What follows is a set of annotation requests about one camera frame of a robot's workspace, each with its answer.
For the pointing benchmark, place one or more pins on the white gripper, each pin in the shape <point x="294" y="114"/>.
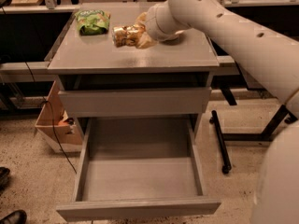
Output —
<point x="151" y="24"/>

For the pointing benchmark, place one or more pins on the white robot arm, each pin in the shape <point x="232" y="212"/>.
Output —
<point x="272" y="59"/>

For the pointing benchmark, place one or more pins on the grey drawer cabinet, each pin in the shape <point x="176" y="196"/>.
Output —
<point x="93" y="63"/>

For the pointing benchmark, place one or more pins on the closed grey top drawer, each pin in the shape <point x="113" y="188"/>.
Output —
<point x="126" y="103"/>

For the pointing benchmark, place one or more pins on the open grey middle drawer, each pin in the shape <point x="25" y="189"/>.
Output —
<point x="135" y="168"/>

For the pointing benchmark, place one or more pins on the white bowl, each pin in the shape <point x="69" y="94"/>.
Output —
<point x="174" y="38"/>

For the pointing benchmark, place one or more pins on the green chip bag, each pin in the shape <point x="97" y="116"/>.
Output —
<point x="92" y="22"/>

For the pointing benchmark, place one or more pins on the cardboard box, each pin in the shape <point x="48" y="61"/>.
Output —
<point x="59" y="131"/>

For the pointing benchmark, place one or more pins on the black side table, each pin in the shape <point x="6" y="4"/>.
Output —
<point x="231" y="75"/>

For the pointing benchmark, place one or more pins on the black shoe upper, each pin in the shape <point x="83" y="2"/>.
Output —
<point x="4" y="174"/>

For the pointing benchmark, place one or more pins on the black shoe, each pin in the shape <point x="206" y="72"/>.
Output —
<point x="16" y="217"/>
<point x="4" y="174"/>

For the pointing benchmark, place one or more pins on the black shoe lower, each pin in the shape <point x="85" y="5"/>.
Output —
<point x="16" y="217"/>

